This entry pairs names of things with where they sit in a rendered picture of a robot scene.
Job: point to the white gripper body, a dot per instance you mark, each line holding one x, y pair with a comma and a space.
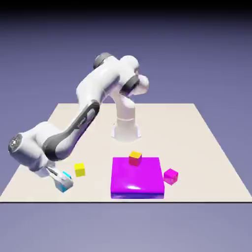
62, 180

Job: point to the small cyan cube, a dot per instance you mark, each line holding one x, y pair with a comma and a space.
64, 189

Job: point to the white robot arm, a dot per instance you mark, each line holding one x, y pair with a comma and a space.
98, 82

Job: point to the small yellow cube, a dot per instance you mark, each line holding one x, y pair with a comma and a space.
79, 170

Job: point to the small red cube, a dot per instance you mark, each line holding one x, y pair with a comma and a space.
135, 159

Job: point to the small magenta cube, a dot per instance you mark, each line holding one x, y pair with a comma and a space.
170, 176

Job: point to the large magenta box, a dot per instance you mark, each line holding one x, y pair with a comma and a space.
136, 177

